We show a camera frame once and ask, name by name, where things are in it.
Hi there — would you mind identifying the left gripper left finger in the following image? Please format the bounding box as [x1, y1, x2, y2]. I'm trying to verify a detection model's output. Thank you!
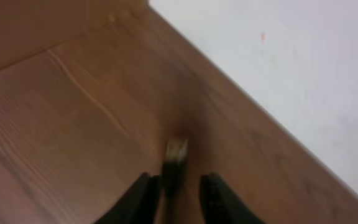
[94, 172, 160, 224]

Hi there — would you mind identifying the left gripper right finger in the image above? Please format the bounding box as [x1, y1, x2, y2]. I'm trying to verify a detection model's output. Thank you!
[199, 173, 264, 224]

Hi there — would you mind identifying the thick black cable coil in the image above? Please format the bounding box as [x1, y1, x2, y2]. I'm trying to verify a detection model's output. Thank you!
[160, 136, 189, 200]

